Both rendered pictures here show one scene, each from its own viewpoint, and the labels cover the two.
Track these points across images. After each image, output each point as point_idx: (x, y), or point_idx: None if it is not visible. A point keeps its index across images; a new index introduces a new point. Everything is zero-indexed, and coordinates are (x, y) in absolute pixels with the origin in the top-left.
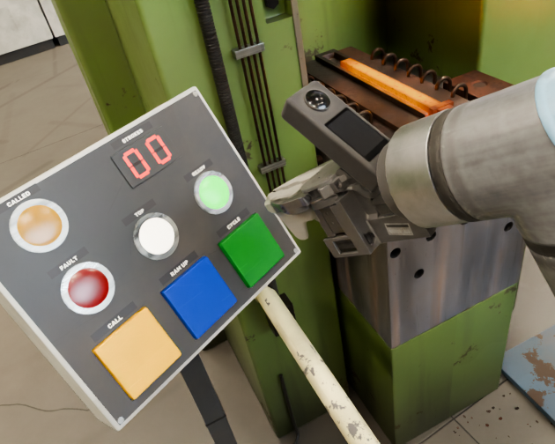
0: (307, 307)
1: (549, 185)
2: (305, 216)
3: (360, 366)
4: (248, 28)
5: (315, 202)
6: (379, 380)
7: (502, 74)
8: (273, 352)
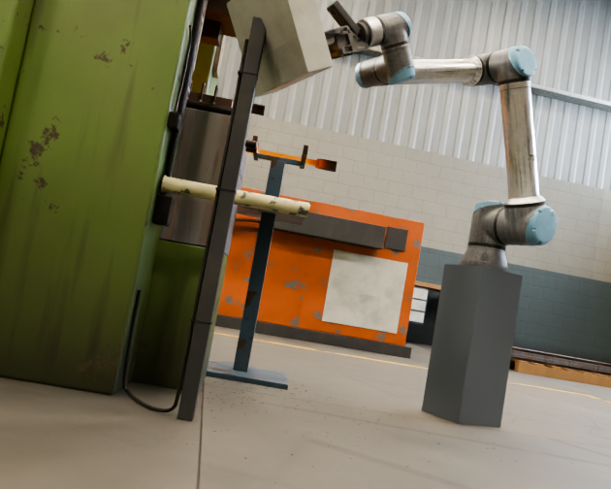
0: (157, 226)
1: (401, 25)
2: (331, 41)
3: (158, 319)
4: (204, 10)
5: (343, 31)
6: (191, 307)
7: None
8: (144, 257)
